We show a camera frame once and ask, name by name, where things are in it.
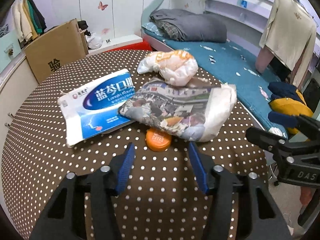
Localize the orange bottle cap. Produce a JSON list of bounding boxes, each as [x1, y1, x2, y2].
[[145, 128, 172, 152]]

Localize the blue white medicine box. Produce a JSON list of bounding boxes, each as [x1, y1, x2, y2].
[[57, 69, 135, 147]]

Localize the orange white plastic bag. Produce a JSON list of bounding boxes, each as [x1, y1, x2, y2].
[[137, 50, 199, 87]]

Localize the brown polka dot tablecloth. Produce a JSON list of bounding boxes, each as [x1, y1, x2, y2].
[[1, 49, 270, 240]]

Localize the yellow cushion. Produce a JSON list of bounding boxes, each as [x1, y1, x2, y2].
[[268, 89, 313, 135]]

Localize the crumpled newspaper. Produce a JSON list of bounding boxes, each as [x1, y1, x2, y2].
[[119, 77, 237, 142]]

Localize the teal bed mattress cover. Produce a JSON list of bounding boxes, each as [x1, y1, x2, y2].
[[143, 28, 288, 138]]

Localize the beige hanging shirt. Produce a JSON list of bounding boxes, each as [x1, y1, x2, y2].
[[255, 0, 317, 88]]

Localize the red storage bench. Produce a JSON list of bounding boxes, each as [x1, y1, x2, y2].
[[87, 34, 153, 55]]

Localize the white lower cabinet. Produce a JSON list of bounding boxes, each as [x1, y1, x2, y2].
[[0, 52, 41, 131]]

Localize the brown cardboard box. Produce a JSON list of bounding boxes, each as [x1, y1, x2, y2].
[[24, 19, 88, 83]]

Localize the grey folded duvet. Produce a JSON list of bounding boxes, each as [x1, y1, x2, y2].
[[150, 9, 227, 43]]

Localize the light blue plaid pillow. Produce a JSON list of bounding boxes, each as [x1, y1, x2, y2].
[[142, 22, 164, 37]]

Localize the mint drawer cabinet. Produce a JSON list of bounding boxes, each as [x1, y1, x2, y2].
[[0, 29, 21, 72]]

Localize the hanging clothes bundle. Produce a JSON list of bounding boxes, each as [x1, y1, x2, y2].
[[11, 0, 47, 43]]

